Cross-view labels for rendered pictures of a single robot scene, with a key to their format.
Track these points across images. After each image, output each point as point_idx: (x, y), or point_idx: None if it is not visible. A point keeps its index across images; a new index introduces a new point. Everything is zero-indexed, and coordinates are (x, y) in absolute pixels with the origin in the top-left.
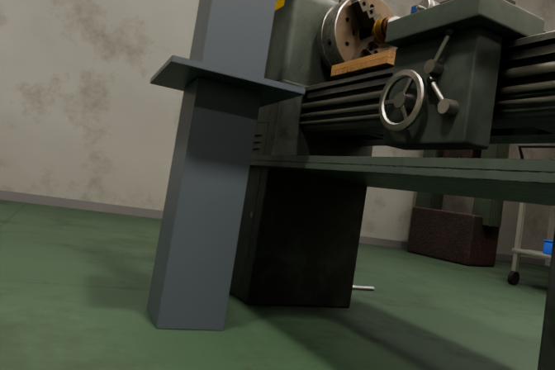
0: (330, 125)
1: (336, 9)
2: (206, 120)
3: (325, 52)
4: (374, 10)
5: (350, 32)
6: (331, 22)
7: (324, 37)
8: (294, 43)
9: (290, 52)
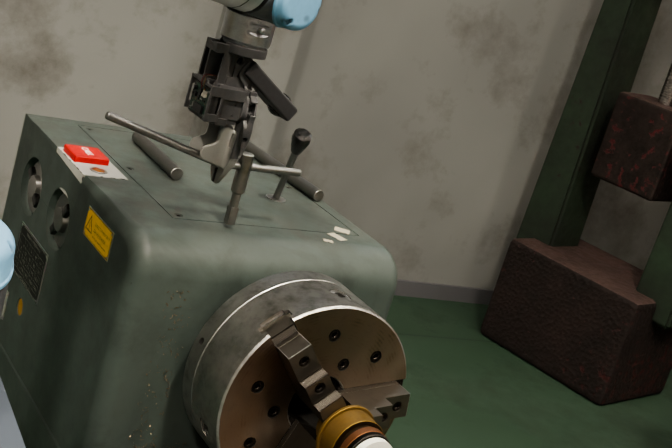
0: None
1: (232, 352)
2: None
3: (198, 430)
4: (330, 380)
5: (262, 414)
6: (214, 389)
7: (195, 402)
8: (119, 392)
9: (106, 415)
